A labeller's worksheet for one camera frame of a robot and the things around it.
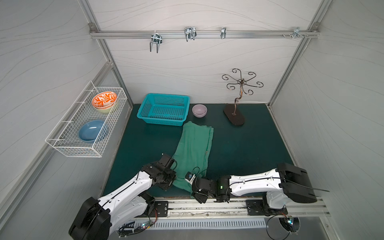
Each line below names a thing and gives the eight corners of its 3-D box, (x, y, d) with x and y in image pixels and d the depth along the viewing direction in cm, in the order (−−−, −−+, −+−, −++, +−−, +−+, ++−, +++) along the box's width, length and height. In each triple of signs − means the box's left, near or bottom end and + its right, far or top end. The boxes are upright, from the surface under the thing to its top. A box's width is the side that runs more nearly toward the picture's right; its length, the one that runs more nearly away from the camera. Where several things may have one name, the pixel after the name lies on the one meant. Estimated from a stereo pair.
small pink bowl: (193, 120, 114) (193, 114, 108) (191, 110, 120) (191, 104, 115) (207, 118, 115) (208, 112, 110) (205, 109, 121) (205, 103, 116)
